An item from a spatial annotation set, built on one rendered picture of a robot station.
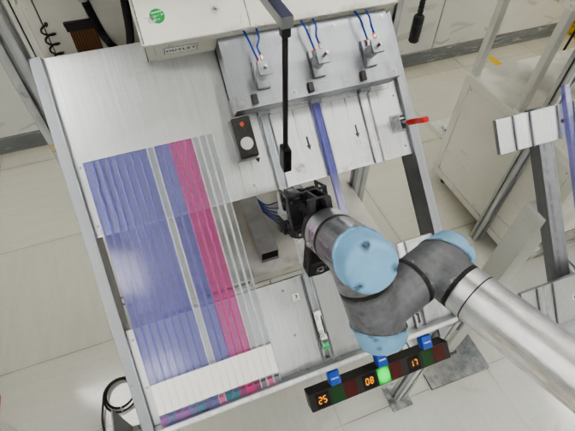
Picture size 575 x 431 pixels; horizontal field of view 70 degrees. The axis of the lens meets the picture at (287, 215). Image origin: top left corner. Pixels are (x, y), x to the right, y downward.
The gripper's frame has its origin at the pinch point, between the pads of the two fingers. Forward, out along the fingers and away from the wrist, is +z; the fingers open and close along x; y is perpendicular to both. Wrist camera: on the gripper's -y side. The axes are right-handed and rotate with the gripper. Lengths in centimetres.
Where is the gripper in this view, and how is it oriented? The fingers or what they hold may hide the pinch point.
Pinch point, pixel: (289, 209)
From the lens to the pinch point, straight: 82.7
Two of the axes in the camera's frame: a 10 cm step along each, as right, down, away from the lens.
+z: -2.9, -2.6, 9.2
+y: -1.9, -9.3, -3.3
